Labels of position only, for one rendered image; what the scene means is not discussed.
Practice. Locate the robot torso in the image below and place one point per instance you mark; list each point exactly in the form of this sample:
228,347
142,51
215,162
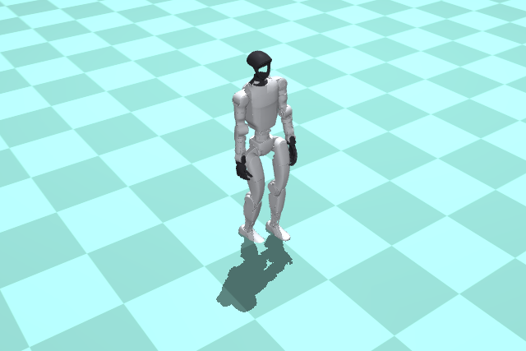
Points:
261,114

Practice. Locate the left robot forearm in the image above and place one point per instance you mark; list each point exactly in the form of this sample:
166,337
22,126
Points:
288,127

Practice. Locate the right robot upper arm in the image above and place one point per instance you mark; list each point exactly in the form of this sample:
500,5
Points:
240,101

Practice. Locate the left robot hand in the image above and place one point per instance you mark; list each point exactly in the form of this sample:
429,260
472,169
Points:
292,151

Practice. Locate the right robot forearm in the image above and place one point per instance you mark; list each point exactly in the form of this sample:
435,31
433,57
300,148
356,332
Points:
240,149

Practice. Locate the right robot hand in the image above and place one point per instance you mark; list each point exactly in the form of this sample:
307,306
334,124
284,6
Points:
242,170

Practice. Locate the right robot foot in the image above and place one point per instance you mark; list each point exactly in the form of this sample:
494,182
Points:
253,235

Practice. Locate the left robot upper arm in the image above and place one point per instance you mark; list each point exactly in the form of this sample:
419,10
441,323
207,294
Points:
284,108

